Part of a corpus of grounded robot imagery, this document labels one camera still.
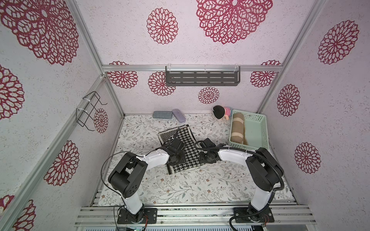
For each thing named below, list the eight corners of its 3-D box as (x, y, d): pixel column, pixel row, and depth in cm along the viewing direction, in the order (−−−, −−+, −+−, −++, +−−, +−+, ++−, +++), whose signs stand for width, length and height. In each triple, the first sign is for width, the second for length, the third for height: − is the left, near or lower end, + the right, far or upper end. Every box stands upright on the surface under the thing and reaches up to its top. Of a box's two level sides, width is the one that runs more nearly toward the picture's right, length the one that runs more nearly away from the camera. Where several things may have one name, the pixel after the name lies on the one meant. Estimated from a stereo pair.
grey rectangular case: (152, 118, 121) (151, 116, 118) (153, 113, 125) (152, 110, 122) (172, 118, 121) (172, 116, 118) (172, 113, 125) (172, 110, 122)
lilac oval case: (180, 124, 117) (180, 121, 114) (171, 112, 125) (171, 109, 123) (186, 121, 118) (186, 118, 116) (177, 109, 127) (177, 107, 125)
